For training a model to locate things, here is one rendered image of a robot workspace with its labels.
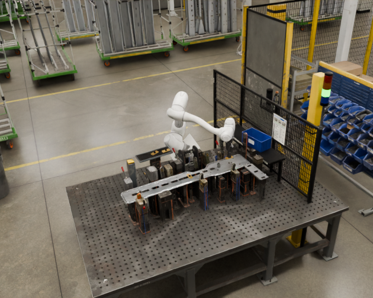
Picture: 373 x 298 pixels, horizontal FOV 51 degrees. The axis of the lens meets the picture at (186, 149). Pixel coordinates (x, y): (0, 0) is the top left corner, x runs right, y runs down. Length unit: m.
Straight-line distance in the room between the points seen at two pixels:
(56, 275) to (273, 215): 2.39
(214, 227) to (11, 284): 2.25
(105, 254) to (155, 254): 0.44
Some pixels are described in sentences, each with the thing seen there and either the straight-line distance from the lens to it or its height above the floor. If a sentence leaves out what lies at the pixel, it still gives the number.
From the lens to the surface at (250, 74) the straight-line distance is 6.55.
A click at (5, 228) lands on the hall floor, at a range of 5.43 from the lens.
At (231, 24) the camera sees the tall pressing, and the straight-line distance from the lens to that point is 11.72.
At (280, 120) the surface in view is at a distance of 4.11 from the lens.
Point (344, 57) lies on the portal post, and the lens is 7.86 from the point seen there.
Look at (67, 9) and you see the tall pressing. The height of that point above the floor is 0.98.
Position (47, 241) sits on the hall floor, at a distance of 5.01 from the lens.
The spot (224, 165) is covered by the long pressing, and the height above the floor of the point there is 1.00.
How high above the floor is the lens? 3.25
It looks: 31 degrees down
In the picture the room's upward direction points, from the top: 3 degrees counter-clockwise
